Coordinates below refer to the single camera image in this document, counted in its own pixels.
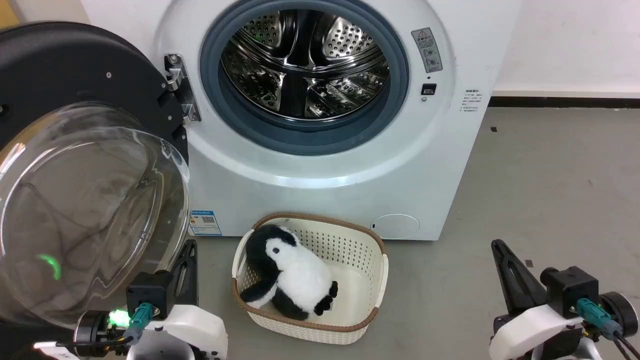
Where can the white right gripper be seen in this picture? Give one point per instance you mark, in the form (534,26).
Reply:
(535,332)

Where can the cream laundry basket brown rim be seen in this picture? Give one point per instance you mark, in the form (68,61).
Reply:
(360,260)

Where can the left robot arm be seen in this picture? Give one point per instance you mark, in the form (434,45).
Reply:
(95,330)

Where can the black white penguin plush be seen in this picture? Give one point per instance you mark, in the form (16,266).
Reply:
(300,275)

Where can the washer door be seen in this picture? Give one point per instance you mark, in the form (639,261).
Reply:
(60,65)

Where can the black door latch socket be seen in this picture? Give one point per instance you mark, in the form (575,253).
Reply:
(428,89)

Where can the blue white energy label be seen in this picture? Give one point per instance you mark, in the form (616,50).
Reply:
(205,223)

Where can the yellow wooden panel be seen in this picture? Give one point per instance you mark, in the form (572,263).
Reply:
(7,12)

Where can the round white filter cover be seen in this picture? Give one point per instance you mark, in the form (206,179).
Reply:
(395,226)

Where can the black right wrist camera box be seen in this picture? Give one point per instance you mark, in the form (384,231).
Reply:
(570,290)

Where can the grey warning sticker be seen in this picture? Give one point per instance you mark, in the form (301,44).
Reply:
(426,50)

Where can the metal door hinge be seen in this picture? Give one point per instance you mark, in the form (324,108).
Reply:
(185,100)

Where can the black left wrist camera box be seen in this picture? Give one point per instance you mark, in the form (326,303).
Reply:
(150,292)

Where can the stainless steel washer drum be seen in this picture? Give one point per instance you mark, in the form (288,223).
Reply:
(345,40)

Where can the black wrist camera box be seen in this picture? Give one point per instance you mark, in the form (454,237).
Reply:
(150,292)
(570,290)

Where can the grey rubber door gasket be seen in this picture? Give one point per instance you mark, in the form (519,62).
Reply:
(300,141)

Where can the white front-load washing machine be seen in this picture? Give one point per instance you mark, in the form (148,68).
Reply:
(425,175)

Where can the black baseboard strip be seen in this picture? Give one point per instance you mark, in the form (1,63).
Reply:
(565,102)

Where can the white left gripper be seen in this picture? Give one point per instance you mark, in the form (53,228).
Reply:
(192,330)

